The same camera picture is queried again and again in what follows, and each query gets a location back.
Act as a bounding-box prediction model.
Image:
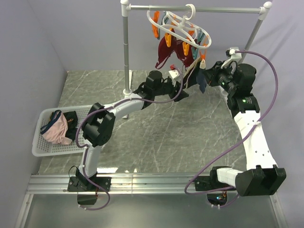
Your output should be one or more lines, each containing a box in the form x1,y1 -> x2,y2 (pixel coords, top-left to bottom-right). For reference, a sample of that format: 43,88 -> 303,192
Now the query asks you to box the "white plastic clip hanger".
147,4 -> 212,49

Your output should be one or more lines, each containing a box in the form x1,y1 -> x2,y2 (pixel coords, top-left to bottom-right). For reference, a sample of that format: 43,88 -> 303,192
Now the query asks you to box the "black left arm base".
67,175 -> 111,206

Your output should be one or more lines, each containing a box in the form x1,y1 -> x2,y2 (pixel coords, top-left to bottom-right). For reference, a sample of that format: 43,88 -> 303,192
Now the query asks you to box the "navy blue underwear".
183,57 -> 207,93

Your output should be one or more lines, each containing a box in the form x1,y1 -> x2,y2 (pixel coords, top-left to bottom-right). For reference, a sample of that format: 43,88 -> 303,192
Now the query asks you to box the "pink underwear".
40,110 -> 72,145

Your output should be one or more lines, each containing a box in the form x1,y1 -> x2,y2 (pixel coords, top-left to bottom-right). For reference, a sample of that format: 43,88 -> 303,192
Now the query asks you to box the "silver clothes rack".
120,0 -> 272,98

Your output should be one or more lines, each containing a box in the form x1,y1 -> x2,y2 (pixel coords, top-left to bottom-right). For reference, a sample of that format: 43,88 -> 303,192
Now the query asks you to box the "dark red lace bra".
155,37 -> 194,69

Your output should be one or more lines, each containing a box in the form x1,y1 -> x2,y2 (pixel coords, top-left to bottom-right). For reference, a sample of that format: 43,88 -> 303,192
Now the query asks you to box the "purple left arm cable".
75,71 -> 184,210

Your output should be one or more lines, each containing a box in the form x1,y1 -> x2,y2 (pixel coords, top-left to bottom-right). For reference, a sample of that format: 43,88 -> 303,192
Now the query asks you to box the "orange clothespin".
152,11 -> 160,39
164,33 -> 171,48
199,49 -> 207,61

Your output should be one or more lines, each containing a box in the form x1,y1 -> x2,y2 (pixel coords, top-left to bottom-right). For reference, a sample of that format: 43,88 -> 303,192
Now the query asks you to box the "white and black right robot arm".
204,61 -> 286,197

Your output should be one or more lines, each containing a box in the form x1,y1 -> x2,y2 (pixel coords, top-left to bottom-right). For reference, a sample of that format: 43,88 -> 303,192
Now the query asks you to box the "teal clothespin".
191,46 -> 199,60
197,30 -> 209,46

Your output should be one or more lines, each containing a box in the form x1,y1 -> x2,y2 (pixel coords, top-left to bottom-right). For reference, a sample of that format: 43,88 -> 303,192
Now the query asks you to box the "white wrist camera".
221,47 -> 242,68
169,65 -> 181,82

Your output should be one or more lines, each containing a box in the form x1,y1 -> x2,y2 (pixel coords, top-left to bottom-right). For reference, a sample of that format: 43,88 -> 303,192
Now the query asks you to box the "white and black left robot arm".
75,69 -> 188,191

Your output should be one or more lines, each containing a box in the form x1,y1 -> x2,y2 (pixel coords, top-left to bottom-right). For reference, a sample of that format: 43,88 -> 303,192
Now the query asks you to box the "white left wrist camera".
169,65 -> 181,82

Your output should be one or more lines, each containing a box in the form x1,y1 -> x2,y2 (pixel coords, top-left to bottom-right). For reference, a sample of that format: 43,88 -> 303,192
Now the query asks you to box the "white perforated plastic basket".
32,105 -> 91,157

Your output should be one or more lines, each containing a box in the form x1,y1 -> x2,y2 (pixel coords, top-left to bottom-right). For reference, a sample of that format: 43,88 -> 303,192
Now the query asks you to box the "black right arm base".
194,176 -> 238,209

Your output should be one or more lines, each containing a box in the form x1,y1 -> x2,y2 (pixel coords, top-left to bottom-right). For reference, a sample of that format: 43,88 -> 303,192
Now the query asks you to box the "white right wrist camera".
221,47 -> 242,68

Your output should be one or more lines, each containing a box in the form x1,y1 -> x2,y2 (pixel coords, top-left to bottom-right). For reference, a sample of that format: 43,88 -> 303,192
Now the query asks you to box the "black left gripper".
153,79 -> 189,102

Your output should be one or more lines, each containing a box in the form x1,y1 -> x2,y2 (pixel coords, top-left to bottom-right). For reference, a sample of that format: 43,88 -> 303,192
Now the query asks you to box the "yellow-orange clothespin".
182,42 -> 190,56

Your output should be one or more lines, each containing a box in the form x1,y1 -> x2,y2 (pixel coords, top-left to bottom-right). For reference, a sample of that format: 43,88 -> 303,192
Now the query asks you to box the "black lace underwear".
64,111 -> 78,141

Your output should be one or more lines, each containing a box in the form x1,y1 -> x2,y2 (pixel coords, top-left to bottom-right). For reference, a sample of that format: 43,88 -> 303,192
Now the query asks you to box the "aluminium mounting rail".
16,173 -> 287,228

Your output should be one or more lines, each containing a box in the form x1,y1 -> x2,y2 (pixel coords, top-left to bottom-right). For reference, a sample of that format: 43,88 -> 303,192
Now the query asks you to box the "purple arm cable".
184,50 -> 278,208
75,71 -> 184,210

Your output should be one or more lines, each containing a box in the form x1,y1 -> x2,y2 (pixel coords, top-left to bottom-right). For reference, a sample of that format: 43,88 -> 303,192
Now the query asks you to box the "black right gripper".
201,61 -> 238,95

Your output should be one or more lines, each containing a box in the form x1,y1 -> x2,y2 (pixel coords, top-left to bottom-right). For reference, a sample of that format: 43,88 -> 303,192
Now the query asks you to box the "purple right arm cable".
184,50 -> 278,208

